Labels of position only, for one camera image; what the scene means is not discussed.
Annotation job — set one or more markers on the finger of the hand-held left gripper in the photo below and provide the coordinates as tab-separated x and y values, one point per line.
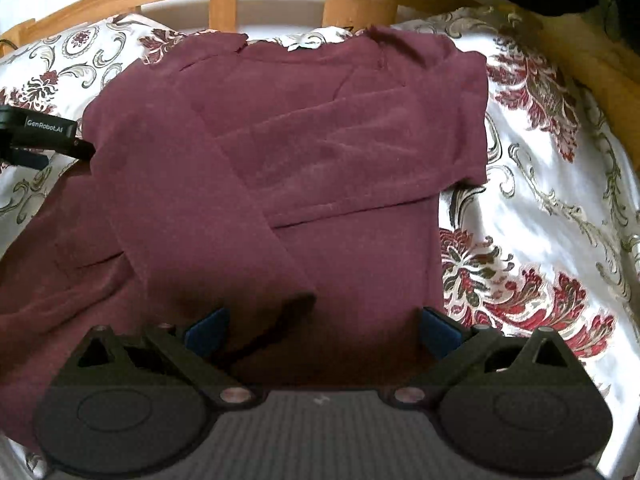
70	149

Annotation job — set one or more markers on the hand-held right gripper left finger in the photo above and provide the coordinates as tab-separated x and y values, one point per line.
207	332

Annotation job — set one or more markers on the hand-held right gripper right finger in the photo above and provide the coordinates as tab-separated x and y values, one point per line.
440	332

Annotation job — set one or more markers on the maroon shirt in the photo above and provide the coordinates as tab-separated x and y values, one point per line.
280	170

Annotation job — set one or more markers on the floral patterned bedspread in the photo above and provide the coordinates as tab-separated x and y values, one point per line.
540	240

